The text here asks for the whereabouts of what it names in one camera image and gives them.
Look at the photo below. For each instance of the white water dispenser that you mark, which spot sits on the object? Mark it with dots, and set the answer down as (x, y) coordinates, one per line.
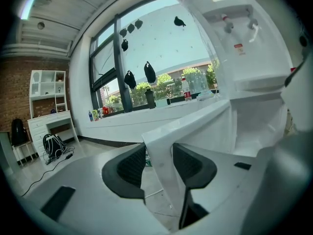
(256, 65)

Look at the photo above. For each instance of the red canister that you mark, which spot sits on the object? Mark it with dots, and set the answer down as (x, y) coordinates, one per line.
(105, 110)

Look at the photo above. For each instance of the round ceiling lamp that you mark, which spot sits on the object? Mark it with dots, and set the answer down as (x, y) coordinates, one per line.
(40, 25)

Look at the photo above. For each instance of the white windowsill ledge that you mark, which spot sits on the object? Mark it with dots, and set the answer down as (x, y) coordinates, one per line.
(137, 124)

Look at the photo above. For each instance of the black drinking bottle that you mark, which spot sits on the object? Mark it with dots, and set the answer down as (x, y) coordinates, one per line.
(150, 99)

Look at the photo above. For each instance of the blue bottle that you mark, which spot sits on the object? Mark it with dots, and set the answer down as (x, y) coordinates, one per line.
(91, 116)

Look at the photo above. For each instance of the teal box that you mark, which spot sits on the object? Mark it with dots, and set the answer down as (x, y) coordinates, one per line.
(161, 103)

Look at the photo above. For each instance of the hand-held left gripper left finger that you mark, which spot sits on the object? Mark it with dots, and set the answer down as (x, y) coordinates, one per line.
(80, 180)

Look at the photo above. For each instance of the red dispenser tap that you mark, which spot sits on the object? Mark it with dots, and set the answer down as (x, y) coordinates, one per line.
(227, 24)

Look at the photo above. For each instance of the teal stack of bowls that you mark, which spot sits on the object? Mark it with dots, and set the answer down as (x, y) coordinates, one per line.
(204, 96)

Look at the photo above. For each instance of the black hanging bag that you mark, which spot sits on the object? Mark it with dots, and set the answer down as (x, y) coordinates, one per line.
(130, 79)
(131, 28)
(123, 32)
(138, 23)
(124, 45)
(149, 72)
(179, 21)

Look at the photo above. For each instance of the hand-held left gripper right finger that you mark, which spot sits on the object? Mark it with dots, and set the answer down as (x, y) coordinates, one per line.
(234, 185)

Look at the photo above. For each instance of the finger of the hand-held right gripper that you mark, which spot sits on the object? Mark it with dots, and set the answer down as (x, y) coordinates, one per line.
(299, 99)

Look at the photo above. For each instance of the clear bottle with red label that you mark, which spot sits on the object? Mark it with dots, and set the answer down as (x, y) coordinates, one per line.
(186, 89)

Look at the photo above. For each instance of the black and white backpack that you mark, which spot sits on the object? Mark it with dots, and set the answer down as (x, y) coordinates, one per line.
(53, 146)

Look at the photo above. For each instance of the green bottle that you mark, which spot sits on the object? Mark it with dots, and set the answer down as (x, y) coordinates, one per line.
(95, 115)

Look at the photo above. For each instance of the dark window frame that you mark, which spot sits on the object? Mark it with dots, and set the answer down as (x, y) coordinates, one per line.
(122, 82)

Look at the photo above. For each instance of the white bookcase desk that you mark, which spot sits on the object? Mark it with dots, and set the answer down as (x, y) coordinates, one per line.
(47, 99)

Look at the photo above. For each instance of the white chair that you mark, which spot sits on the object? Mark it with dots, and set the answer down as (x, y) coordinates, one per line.
(23, 154)

